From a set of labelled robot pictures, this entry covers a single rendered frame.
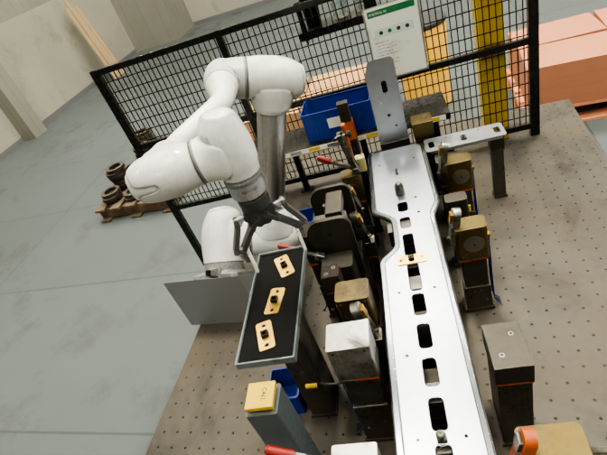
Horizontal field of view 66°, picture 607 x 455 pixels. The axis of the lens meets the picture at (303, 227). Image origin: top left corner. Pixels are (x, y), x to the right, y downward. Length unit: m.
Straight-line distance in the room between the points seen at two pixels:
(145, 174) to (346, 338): 0.57
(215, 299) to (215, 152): 0.88
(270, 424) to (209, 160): 0.56
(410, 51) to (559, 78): 1.79
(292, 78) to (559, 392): 1.17
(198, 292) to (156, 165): 0.83
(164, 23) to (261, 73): 10.11
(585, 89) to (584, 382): 2.66
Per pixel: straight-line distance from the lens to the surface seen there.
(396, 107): 1.92
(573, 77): 3.77
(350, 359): 1.10
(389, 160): 1.84
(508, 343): 1.13
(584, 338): 1.57
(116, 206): 4.62
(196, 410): 1.68
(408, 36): 2.12
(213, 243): 1.77
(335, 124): 2.03
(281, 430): 1.05
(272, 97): 1.54
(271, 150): 1.63
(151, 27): 11.78
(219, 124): 0.99
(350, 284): 1.24
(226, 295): 1.74
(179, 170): 1.02
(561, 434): 0.99
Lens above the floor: 1.93
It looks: 35 degrees down
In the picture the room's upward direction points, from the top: 22 degrees counter-clockwise
